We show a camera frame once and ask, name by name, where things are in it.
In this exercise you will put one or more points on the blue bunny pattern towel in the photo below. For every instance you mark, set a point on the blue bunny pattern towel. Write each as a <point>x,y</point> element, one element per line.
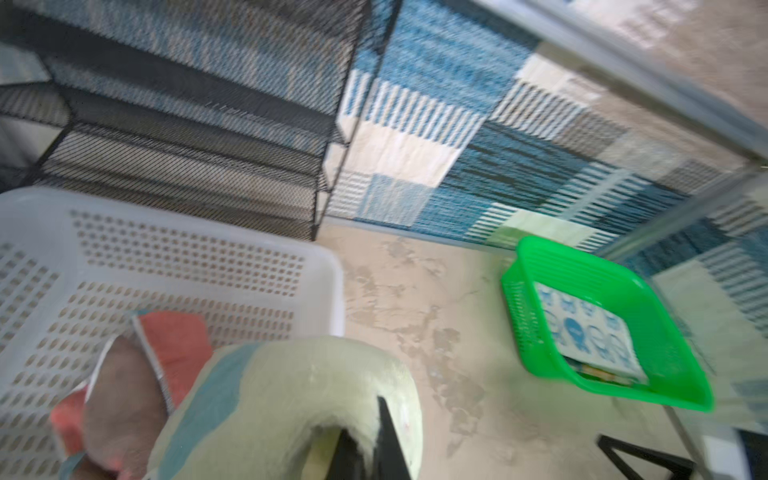
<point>594,342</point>

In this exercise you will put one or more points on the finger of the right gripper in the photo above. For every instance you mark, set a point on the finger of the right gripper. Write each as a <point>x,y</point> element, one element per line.
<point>678,467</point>

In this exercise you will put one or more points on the pale green teal towel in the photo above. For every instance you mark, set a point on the pale green teal towel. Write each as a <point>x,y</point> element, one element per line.
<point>269,411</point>

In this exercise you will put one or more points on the red pink towel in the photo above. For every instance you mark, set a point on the red pink towel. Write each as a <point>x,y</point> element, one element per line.
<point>107,425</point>

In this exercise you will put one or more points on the white plastic laundry basket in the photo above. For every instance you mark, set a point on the white plastic laundry basket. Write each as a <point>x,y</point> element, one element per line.
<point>74,269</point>

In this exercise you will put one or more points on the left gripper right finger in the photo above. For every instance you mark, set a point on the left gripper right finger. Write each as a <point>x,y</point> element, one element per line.
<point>390,463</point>

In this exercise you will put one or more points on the green plastic basket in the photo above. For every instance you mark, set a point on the green plastic basket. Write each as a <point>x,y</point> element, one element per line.
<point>675,377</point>

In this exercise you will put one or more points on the black wire shelf rack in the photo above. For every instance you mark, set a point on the black wire shelf rack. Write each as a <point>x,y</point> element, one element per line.
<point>224,110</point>

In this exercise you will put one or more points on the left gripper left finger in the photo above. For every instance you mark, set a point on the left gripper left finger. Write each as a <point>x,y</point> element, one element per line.
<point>347,462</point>

